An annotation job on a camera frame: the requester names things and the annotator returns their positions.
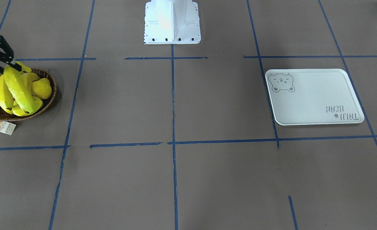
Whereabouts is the bright yellow-green banana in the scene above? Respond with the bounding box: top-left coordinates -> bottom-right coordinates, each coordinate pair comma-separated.
3,66 -> 39,113

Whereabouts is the yellow banana with dark tip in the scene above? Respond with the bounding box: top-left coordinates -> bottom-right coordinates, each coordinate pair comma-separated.
21,63 -> 32,73

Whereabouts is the deep yellow banana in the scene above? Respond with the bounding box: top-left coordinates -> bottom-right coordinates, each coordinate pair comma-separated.
0,75 -> 14,114

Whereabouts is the brown wicker fruit basket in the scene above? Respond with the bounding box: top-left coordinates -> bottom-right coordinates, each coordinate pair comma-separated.
0,68 -> 57,122

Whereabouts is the yellow pear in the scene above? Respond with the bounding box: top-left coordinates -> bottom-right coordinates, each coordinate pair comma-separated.
31,78 -> 52,100

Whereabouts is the yellow star fruit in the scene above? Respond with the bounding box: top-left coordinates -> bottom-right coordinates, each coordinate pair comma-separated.
11,96 -> 43,117

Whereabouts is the paper price tag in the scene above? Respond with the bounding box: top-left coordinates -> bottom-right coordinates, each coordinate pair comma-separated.
0,121 -> 17,135

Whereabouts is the white rectangular bear tray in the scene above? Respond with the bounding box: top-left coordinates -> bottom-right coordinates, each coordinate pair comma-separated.
265,69 -> 365,126

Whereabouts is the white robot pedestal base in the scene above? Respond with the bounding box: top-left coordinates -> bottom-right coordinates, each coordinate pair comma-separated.
144,0 -> 201,45

